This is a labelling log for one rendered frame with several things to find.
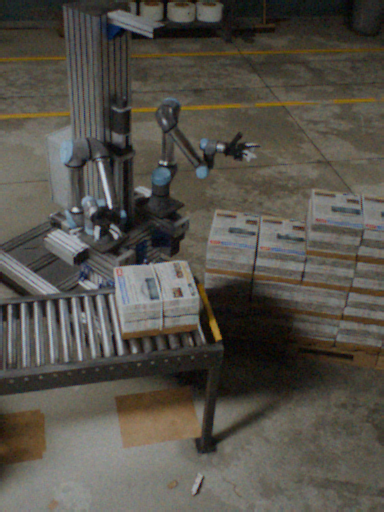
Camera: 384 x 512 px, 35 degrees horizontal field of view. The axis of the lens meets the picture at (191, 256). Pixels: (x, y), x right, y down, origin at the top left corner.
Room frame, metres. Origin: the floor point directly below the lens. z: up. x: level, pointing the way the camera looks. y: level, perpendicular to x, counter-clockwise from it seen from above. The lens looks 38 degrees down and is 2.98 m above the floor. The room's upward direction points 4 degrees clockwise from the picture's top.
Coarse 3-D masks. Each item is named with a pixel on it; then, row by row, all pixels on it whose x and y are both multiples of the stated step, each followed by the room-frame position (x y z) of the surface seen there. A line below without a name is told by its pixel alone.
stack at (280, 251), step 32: (224, 224) 3.12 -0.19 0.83; (256, 224) 3.14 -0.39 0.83; (288, 224) 3.17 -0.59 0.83; (224, 256) 2.90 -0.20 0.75; (256, 256) 2.94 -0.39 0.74; (288, 256) 2.86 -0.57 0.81; (224, 288) 2.90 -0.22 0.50; (256, 288) 2.88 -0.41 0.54; (288, 288) 2.86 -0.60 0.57; (320, 288) 2.84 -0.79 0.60; (224, 320) 2.90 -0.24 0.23; (256, 320) 2.88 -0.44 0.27; (288, 320) 2.86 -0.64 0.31; (320, 320) 2.83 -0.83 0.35; (288, 352) 2.85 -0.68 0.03; (352, 352) 2.80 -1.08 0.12
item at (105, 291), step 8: (104, 288) 2.48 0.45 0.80; (112, 288) 2.49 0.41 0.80; (24, 296) 2.38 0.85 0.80; (32, 296) 2.38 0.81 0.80; (40, 296) 2.39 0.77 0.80; (48, 296) 2.39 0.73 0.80; (56, 296) 2.39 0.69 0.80; (64, 296) 2.40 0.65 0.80; (72, 296) 2.40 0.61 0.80; (80, 296) 2.41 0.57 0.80; (96, 296) 2.43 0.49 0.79; (104, 296) 2.44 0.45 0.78; (0, 304) 2.31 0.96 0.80; (8, 304) 2.31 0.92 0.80; (16, 304) 2.32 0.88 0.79; (56, 304) 2.38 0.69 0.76; (96, 304) 2.43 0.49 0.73; (32, 312) 2.34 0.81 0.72; (56, 312) 2.37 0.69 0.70
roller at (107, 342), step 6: (96, 300) 2.40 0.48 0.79; (102, 300) 2.39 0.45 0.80; (102, 306) 2.34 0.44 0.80; (102, 312) 2.30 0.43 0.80; (102, 318) 2.25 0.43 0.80; (102, 324) 2.21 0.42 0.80; (108, 324) 2.22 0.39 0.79; (102, 330) 2.17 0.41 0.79; (108, 330) 2.18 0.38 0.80; (102, 336) 2.14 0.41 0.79; (108, 336) 2.13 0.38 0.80; (102, 342) 2.11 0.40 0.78; (108, 342) 2.09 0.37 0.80; (108, 348) 2.05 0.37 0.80; (108, 354) 2.01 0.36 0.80; (114, 354) 2.02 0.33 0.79
